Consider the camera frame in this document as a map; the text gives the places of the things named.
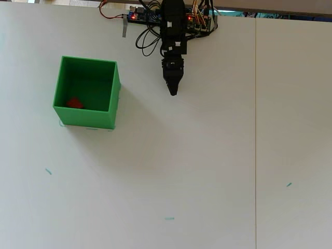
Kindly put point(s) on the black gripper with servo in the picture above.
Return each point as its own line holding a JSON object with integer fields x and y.
{"x": 177, "y": 49}

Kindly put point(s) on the red block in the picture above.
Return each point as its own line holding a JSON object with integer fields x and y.
{"x": 75, "y": 103}

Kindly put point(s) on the green plastic bin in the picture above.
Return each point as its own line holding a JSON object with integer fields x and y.
{"x": 85, "y": 114}

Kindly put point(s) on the green circuit board with connectors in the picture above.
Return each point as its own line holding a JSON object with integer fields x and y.
{"x": 198, "y": 22}

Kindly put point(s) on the blue controller circuit board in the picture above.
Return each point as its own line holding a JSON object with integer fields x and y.
{"x": 147, "y": 16}

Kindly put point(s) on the grey tape strip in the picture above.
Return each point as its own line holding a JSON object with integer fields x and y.
{"x": 124, "y": 26}

